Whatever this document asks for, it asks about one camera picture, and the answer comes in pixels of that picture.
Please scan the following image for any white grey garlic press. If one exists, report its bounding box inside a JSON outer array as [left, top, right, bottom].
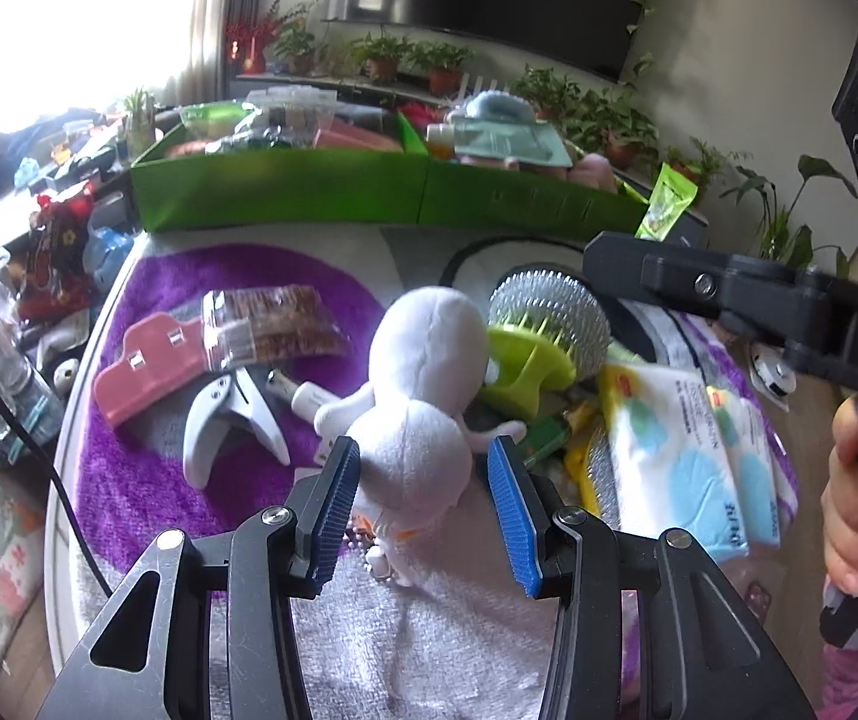
[[182, 367, 291, 491]]

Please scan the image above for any white plush bunny toy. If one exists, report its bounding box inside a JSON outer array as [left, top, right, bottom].
[[312, 286, 527, 587]]

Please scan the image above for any right hand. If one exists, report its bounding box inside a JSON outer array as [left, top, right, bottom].
[[821, 398, 858, 598]]

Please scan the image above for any green standing pouch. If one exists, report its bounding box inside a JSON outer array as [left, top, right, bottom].
[[635, 163, 699, 242]]

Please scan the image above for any small tissue pack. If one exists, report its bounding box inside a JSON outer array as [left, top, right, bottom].
[[707, 387, 781, 550]]

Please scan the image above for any white tube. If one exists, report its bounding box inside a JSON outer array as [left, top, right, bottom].
[[266, 369, 340, 422]]

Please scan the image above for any large tissue pack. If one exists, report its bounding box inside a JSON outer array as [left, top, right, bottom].
[[598, 362, 748, 562]]

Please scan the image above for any yellow scrubber sponge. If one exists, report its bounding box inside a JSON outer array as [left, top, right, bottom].
[[564, 403, 619, 530]]

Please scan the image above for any purple grey rug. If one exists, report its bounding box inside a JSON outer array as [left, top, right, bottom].
[[47, 224, 580, 718]]

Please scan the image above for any green medicine bottle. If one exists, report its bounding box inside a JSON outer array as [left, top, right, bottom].
[[518, 401, 596, 470]]

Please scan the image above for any silver steel wool scrubber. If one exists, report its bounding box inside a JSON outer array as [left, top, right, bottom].
[[488, 266, 611, 388]]

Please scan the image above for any snack bag clear wrapper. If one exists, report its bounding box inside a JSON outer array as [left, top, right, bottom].
[[201, 284, 349, 371]]

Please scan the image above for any pink plastic clip far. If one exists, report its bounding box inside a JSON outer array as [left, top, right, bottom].
[[92, 312, 208, 429]]

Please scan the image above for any green scalp massage brush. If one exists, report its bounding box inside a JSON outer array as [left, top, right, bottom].
[[479, 316, 579, 421]]

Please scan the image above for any grey green face mask pack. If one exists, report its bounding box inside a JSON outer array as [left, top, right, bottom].
[[454, 121, 572, 169]]

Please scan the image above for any right green storage box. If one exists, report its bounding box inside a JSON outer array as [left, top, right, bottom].
[[400, 114, 647, 242]]

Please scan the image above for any green storage box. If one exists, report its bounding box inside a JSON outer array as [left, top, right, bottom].
[[400, 114, 647, 242], [130, 117, 429, 232]]

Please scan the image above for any blue fluffy headband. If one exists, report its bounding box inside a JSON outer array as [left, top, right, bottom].
[[447, 89, 536, 125]]

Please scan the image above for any red patterned bag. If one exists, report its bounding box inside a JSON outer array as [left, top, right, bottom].
[[17, 181, 94, 323]]

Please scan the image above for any left green storage box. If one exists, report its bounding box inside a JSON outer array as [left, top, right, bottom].
[[130, 117, 429, 232]]

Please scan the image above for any black camera cable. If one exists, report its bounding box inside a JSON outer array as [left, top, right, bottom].
[[0, 291, 117, 602]]

